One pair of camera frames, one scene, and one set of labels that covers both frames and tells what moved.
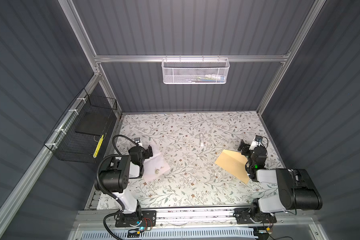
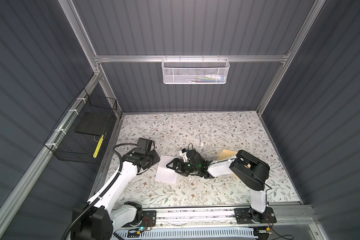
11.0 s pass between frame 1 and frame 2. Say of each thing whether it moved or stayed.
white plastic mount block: moved
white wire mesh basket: stayed
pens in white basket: stayed
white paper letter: moved
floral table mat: stayed
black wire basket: stayed
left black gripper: stayed
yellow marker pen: stayed
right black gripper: moved
